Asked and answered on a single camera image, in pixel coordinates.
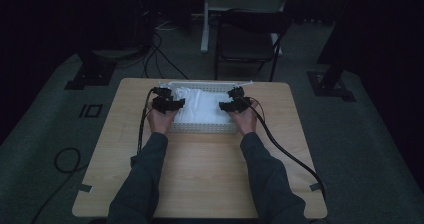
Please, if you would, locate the black stand with base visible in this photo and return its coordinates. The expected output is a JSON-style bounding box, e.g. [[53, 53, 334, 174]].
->
[[64, 48, 118, 91], [306, 17, 357, 102]]

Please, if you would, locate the person's left hand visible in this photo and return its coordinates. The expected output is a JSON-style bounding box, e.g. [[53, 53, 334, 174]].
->
[[146, 100, 178, 136]]

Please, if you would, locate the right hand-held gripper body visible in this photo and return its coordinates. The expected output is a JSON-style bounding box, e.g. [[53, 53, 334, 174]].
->
[[227, 80, 255, 113]]

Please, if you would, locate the looped black floor cable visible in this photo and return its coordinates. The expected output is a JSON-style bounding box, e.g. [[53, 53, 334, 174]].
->
[[31, 147, 89, 224]]

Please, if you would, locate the right hand-held gripper cable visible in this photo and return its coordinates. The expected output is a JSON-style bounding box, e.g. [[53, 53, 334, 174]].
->
[[248, 97, 327, 202]]

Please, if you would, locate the white plastic basket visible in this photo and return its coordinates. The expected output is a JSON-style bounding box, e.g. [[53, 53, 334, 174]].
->
[[159, 80, 253, 134]]

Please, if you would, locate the hand-held gripper cable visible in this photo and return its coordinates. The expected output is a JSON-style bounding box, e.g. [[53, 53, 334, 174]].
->
[[130, 87, 158, 168], [248, 97, 327, 202]]

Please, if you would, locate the left hand-held gripper cable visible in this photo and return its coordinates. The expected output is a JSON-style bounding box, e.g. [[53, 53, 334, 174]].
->
[[130, 87, 158, 168]]

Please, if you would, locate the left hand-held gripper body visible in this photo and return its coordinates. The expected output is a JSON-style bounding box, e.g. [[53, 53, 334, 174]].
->
[[150, 81, 178, 115]]

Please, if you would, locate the black folding chair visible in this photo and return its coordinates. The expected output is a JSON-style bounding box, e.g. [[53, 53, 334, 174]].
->
[[213, 9, 293, 82]]

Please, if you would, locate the white towel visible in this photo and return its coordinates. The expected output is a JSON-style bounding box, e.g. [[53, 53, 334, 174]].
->
[[173, 87, 234, 125]]

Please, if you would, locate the person's right hand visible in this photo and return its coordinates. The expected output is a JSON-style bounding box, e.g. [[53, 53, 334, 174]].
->
[[228, 98, 260, 137]]

